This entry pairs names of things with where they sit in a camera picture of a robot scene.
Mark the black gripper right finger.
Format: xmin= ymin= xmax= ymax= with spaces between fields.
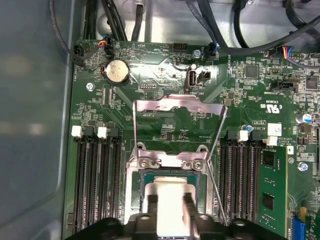
xmin=183 ymin=192 xmax=289 ymax=240

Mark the silver coin battery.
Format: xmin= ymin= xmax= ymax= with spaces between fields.
xmin=105 ymin=58 xmax=131 ymax=86

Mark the blue expansion slot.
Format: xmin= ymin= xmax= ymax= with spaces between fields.
xmin=294 ymin=216 xmax=308 ymax=240

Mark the green RAM stick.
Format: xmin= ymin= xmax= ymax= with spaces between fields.
xmin=259 ymin=146 xmax=289 ymax=239

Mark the internal USB port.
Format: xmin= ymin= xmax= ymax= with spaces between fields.
xmin=186 ymin=69 xmax=199 ymax=92

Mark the thin metal CPU locking lever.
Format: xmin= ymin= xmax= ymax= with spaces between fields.
xmin=206 ymin=159 xmax=229 ymax=227

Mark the black RAM slot white latch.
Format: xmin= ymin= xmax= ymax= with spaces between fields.
xmin=231 ymin=129 xmax=250 ymax=223
xmin=70 ymin=125 xmax=88 ymax=235
xmin=96 ymin=126 xmax=112 ymax=232

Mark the green motherboard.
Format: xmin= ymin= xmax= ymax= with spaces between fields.
xmin=71 ymin=38 xmax=320 ymax=240

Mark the thick black cable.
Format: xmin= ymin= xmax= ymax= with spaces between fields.
xmin=224 ymin=14 xmax=320 ymax=55

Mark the black open PC case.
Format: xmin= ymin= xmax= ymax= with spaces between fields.
xmin=0 ymin=0 xmax=320 ymax=240

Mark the thin black cable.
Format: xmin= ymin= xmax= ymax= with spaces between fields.
xmin=48 ymin=0 xmax=106 ymax=62

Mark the CPU socket with metal frame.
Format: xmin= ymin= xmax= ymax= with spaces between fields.
xmin=123 ymin=142 xmax=216 ymax=240

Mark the silver square CPU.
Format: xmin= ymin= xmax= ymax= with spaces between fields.
xmin=140 ymin=171 xmax=202 ymax=240

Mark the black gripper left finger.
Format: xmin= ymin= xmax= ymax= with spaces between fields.
xmin=84 ymin=193 xmax=160 ymax=240

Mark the metal CPU socket cover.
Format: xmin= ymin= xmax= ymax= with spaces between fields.
xmin=133 ymin=93 xmax=229 ymax=169

